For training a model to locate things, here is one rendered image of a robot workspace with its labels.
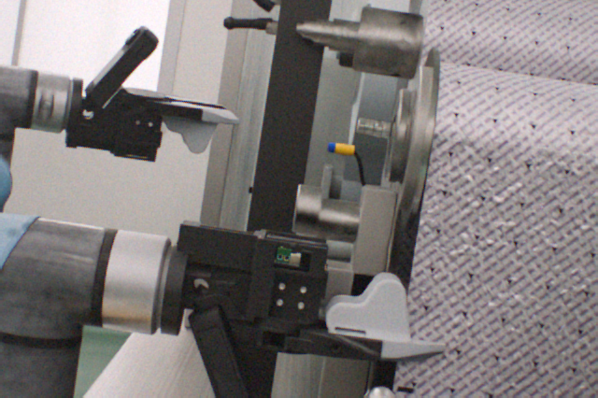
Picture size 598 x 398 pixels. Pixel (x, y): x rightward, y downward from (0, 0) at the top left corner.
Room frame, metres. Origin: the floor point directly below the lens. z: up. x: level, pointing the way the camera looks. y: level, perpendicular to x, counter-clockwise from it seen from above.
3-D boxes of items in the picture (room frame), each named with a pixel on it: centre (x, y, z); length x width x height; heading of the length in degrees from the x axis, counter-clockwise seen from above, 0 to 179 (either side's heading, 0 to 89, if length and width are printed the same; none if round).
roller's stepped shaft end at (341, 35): (1.32, -0.01, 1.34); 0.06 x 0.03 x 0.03; 90
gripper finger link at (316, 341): (0.99, -0.04, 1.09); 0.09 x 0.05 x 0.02; 89
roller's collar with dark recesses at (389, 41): (1.32, -0.07, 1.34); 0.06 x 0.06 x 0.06; 0
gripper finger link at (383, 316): (1.00, -0.08, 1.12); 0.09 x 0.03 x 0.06; 89
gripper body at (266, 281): (1.01, 0.02, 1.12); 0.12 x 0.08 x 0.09; 90
